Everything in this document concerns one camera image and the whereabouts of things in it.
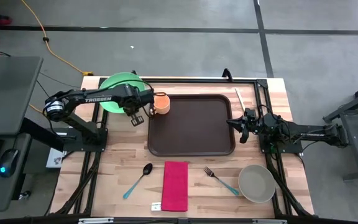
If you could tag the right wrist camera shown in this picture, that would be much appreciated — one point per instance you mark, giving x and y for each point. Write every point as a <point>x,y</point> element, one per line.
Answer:
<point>250,113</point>

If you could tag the brown plastic tray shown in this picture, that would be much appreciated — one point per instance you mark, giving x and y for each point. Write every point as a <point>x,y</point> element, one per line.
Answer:
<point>191,127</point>

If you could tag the green plate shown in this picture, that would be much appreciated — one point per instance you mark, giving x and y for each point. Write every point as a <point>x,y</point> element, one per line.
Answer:
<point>120,79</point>

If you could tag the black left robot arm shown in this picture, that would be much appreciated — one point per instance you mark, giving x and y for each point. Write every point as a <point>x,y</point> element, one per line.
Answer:
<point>98,99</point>

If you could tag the black aluminium table frame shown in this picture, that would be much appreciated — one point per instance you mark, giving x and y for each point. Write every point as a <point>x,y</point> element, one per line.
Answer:
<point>182,81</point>

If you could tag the grey bowl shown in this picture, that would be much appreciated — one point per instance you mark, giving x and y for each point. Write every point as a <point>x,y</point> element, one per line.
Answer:
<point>256,183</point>

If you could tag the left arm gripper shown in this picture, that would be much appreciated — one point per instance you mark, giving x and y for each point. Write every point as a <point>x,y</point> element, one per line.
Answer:
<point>137,98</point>

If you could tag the silver metal bracket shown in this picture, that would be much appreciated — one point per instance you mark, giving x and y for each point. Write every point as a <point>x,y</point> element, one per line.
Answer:
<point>95,220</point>
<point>269,221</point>

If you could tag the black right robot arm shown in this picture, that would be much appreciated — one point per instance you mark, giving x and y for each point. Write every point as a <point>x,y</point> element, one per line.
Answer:
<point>312,135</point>

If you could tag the black computer mouse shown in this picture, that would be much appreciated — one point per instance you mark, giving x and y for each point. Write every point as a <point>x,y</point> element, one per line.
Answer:
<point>8,161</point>

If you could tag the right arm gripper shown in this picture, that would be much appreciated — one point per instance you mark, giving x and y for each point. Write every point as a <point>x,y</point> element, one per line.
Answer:
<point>252,126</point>

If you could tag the white paper label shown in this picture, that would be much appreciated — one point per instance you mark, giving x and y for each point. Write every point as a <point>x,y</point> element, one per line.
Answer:
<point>156,206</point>

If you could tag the grey side table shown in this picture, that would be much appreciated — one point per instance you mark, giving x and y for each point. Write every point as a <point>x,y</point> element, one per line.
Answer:
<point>357,149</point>

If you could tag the desk caster wheel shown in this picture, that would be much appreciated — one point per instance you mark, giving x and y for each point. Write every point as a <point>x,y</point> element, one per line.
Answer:
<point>25,195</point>

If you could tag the red cloth napkin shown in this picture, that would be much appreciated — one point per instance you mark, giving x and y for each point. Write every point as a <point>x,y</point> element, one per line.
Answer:
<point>174,186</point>

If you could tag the grey desk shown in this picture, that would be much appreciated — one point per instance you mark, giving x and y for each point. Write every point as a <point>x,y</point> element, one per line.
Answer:
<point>8,90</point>

